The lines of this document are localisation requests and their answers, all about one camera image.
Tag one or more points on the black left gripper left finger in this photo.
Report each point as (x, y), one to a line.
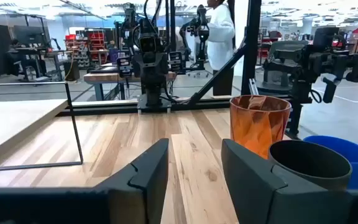
(148, 174)

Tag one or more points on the black plastic cup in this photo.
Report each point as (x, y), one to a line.
(309, 161)

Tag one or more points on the black aluminium table frame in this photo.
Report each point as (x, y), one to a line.
(250, 46)

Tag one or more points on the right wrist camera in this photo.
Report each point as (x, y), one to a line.
(148, 44)

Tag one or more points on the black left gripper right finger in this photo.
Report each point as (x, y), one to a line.
(250, 186)

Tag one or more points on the person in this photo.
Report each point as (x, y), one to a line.
(221, 40)

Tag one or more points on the wooden shelf with black frame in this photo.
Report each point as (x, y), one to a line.
(11, 124)

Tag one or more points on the red parts bin rack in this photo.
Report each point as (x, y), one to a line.
(96, 40)

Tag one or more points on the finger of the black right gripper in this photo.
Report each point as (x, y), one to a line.
(124, 67)
(175, 61)

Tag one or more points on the orange faceted translucent cup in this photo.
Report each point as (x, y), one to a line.
(253, 130)

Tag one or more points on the blue plastic cup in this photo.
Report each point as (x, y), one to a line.
(357, 168)

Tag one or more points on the dark background monitor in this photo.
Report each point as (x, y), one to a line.
(30, 35)

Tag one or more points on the black background robot arm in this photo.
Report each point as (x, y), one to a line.
(202, 34)

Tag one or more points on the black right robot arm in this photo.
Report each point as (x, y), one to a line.
(153, 96)

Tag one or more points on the wooden background table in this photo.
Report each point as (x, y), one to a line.
(104, 77)

